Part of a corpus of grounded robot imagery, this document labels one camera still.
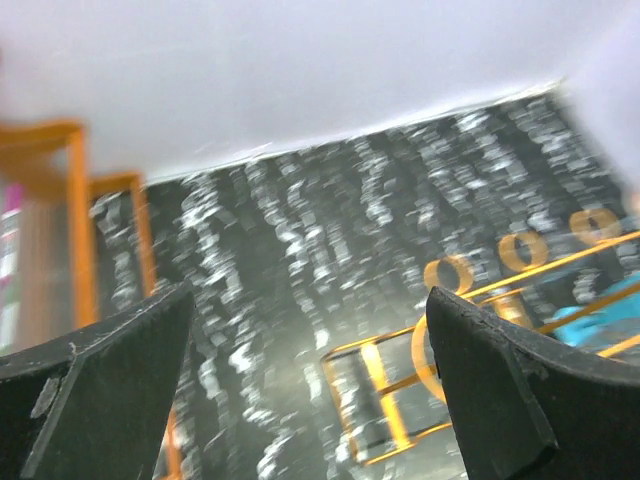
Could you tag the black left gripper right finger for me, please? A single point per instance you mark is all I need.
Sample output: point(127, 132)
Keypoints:
point(525, 406)

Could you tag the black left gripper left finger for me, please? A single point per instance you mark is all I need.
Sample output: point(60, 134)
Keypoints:
point(94, 403)

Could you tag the blue plastic wine glass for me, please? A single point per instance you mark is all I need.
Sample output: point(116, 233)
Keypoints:
point(579, 331)

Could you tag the orange wooden shelf rack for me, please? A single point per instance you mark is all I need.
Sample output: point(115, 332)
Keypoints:
point(49, 276)

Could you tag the gold wire wine glass rack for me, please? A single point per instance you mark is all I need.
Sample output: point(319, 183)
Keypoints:
point(386, 388)

